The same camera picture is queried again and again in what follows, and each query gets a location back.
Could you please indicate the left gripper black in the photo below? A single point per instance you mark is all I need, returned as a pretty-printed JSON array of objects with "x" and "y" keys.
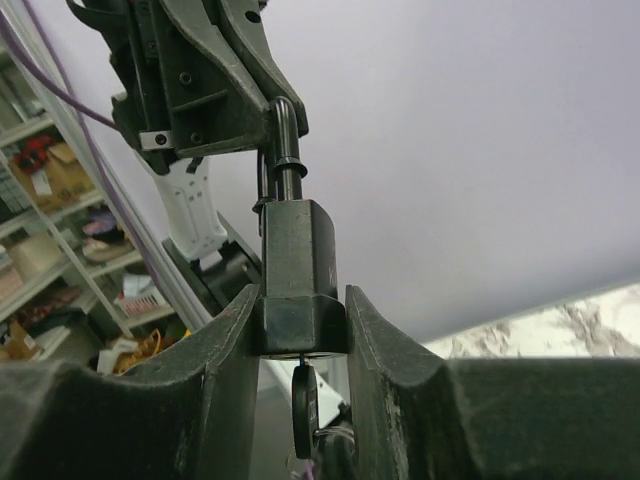
[{"x": 198, "y": 77}]

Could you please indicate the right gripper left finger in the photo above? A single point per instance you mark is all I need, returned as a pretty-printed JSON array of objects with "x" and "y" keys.
[{"x": 186, "y": 413}]

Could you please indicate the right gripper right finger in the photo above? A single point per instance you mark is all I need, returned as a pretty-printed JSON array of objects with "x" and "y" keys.
[{"x": 416, "y": 415}]

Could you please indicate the black padlock key bunch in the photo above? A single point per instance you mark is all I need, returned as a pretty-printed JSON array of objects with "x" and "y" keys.
[{"x": 323, "y": 438}]

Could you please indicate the black padlock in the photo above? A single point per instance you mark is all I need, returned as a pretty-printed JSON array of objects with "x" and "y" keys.
[{"x": 298, "y": 312}]

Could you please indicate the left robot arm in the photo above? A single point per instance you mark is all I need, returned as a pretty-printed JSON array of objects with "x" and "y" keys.
[{"x": 195, "y": 227}]

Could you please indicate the storage shelf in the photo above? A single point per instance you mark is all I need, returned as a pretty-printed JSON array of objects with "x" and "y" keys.
[{"x": 73, "y": 286}]

